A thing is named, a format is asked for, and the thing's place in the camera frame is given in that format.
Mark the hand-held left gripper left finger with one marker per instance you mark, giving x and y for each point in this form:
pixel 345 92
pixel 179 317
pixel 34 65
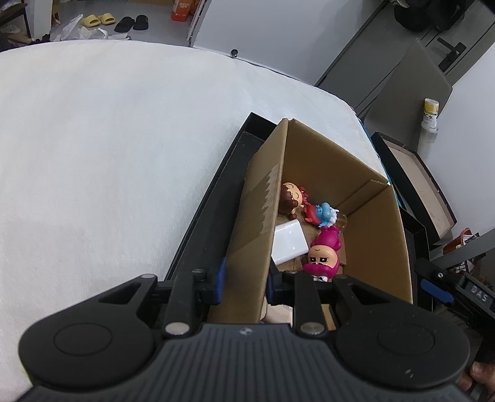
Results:
pixel 220 279

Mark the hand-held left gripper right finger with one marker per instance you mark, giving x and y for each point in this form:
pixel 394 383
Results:
pixel 269 289

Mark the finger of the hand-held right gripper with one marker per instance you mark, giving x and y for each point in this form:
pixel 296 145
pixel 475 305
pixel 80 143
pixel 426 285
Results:
pixel 437 292

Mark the brown cardboard box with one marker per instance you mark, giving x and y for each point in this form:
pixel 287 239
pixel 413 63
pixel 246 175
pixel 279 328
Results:
pixel 247 239

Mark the white rectangular box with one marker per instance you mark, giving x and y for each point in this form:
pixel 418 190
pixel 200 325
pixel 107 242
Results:
pixel 289 241

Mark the pink figurine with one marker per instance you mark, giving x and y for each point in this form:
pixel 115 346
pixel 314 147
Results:
pixel 323 255

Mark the blue and red toy figurine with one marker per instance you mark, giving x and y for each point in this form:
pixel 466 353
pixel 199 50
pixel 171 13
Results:
pixel 321 214

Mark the brown-haired doll figurine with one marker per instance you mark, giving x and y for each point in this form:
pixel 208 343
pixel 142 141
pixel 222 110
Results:
pixel 290 197

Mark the person's right hand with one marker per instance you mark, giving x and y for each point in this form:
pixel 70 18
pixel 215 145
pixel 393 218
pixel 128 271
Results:
pixel 481 380

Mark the red basket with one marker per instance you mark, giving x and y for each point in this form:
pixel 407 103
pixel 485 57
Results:
pixel 462 241

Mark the black tray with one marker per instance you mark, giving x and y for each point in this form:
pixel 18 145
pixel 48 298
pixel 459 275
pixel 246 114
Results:
pixel 209 216

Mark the black box with brown inside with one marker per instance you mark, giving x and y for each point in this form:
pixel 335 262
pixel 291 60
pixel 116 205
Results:
pixel 419 189

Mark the white bottle with yellow cap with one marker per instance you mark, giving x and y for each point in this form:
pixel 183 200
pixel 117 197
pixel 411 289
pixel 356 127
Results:
pixel 429 123

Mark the grey board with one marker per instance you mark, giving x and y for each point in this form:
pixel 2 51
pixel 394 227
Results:
pixel 410 92

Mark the white panel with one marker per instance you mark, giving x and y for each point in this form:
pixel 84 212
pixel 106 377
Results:
pixel 286 34

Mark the grey cabinet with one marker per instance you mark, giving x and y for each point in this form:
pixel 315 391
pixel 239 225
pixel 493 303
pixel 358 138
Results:
pixel 371 46

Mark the black slipper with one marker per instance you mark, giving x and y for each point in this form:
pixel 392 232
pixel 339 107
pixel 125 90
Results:
pixel 123 24
pixel 141 22

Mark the orange box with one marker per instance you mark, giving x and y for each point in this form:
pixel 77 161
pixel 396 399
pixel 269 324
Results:
pixel 181 9

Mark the black bag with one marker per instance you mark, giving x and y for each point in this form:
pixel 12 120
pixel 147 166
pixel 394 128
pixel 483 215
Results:
pixel 421 13

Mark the yellow slipper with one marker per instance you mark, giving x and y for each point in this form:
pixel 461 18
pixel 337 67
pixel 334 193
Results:
pixel 89 20
pixel 106 17

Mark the white plastic bag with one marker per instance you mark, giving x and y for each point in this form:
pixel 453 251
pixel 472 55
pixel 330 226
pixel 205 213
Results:
pixel 75 31

